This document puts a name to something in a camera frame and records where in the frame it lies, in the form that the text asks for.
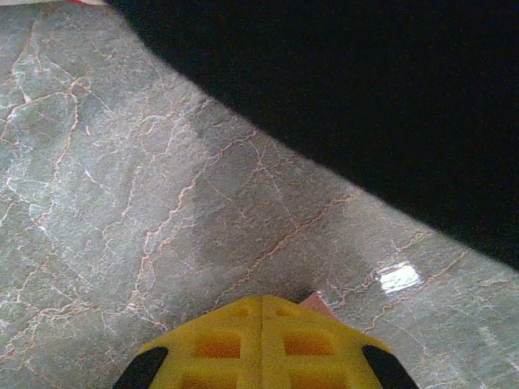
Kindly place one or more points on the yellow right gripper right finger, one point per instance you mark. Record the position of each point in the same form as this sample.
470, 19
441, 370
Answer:
316, 356

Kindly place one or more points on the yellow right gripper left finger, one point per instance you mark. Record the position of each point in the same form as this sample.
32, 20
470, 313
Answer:
219, 356

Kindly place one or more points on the pink t-shirt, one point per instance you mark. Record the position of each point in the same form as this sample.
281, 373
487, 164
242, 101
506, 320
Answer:
318, 304

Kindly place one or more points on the black folded t-shirt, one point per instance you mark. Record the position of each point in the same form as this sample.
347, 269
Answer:
365, 81

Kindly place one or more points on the red white blue printed t-shirt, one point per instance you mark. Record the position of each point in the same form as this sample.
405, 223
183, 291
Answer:
87, 1

